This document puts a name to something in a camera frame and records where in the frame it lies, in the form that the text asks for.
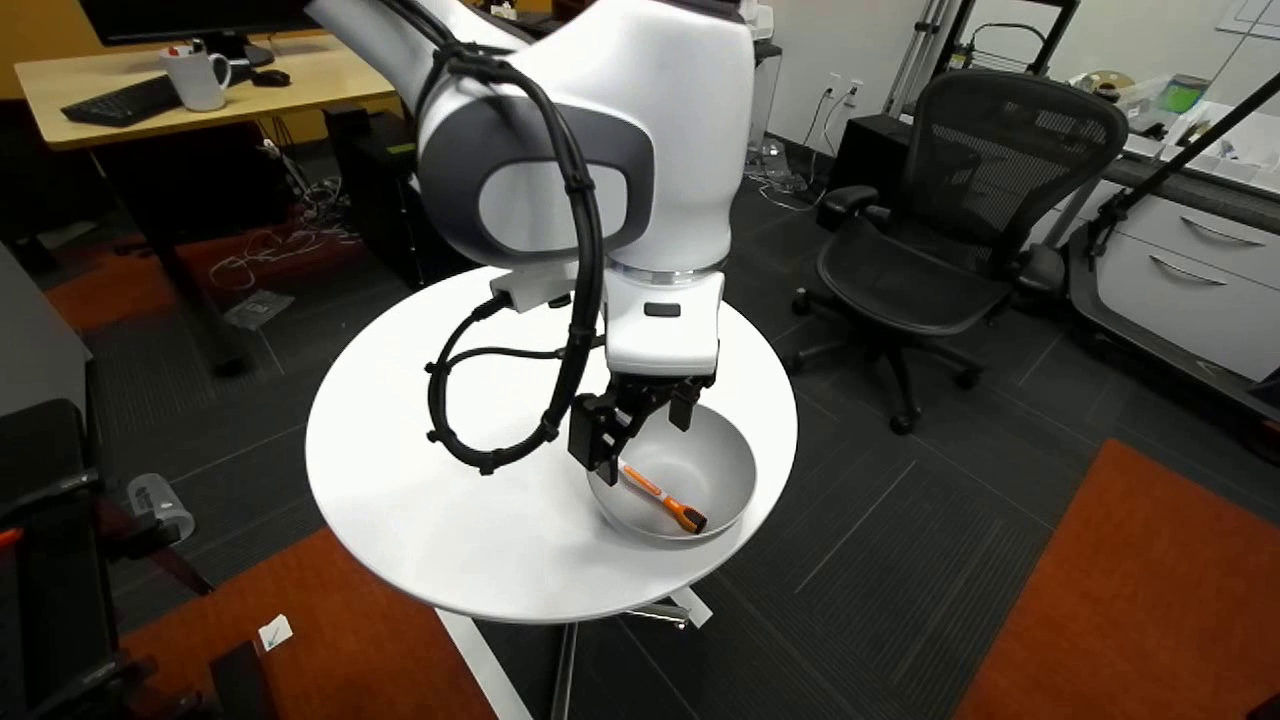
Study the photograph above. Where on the black equipment frame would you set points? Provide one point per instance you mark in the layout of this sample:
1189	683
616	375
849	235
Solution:
54	572

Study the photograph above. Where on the black computer tower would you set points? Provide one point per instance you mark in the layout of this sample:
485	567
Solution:
383	187

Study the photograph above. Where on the black keyboard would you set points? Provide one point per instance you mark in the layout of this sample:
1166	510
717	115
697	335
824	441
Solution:
123	101

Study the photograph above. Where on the small white card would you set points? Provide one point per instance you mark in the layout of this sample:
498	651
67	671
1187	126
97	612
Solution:
272	635

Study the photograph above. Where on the orange stick-shaped object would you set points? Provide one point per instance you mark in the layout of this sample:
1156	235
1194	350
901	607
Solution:
661	493

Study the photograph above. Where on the white table base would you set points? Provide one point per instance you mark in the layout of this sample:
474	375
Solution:
478	663

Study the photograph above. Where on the green item on counter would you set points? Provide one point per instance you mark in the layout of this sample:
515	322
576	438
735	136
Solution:
1183	93

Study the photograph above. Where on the black stand pole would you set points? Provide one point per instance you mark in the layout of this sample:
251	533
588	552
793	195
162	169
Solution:
1172	165

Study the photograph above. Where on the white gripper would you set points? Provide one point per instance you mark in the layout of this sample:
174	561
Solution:
665	325

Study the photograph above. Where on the white mug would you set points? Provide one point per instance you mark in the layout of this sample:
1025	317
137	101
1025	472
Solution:
197	81

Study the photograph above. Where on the black mesh office chair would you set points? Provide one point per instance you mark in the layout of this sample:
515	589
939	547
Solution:
906	275

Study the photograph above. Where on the clear plastic cylinder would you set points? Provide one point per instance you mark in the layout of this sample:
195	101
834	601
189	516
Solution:
162	507

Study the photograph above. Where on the black box by wall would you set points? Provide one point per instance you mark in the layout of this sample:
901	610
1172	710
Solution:
874	153

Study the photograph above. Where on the grey bowl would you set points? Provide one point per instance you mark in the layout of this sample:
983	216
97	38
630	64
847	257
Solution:
715	462

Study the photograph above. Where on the white cabinet under printer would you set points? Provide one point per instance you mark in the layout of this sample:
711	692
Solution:
765	101

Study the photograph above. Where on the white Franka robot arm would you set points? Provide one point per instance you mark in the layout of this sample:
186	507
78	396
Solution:
665	123

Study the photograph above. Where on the white drawer cabinet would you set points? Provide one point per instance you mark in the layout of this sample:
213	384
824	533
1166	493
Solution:
1187	286

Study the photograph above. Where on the black computer mouse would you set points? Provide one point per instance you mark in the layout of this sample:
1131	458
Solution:
268	77

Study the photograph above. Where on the light wooden desk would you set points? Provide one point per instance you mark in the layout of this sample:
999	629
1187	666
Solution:
315	75

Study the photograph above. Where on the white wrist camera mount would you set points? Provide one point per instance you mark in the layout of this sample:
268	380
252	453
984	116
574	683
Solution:
532	286

